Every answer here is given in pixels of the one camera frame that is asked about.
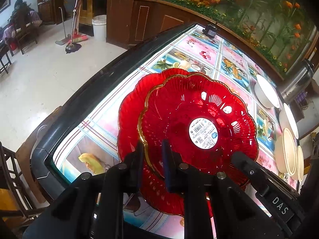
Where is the beige plastic bowl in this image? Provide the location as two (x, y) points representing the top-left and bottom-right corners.
(292, 145), (304, 182)
(274, 128), (297, 177)

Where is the small red gold-rimmed plate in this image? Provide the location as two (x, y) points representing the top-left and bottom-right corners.
(138, 73), (258, 186)

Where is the white paper bowl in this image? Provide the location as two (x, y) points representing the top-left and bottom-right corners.
(279, 103), (299, 139)
(254, 74), (280, 109)

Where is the colourful fruit pattern tablecloth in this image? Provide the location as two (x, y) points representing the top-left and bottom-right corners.
(52, 25), (298, 238)

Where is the steel thermos flask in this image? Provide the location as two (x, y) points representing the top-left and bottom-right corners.
(277, 59), (314, 104)

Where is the red broom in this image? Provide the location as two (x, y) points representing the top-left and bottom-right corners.
(68, 29), (88, 44)

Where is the small black table device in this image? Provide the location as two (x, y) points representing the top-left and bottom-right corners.
(202, 23), (219, 39)

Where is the wooden counter cabinet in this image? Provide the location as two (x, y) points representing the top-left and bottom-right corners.
(87, 0), (285, 83)

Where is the white plastic bucket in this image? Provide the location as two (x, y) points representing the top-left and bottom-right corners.
(92, 15), (107, 42)

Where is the flower mural panel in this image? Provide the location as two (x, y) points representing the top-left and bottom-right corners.
(165, 0), (316, 74)

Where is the wooden chair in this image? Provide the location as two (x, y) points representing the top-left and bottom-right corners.
(11, 9), (38, 54)

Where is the seated person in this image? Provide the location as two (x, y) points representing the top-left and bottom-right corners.
(2, 0), (43, 41)

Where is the black table frame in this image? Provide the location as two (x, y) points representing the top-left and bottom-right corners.
(30, 22), (300, 239)

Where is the mop with steel handle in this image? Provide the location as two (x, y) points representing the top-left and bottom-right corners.
(65, 0), (81, 54)

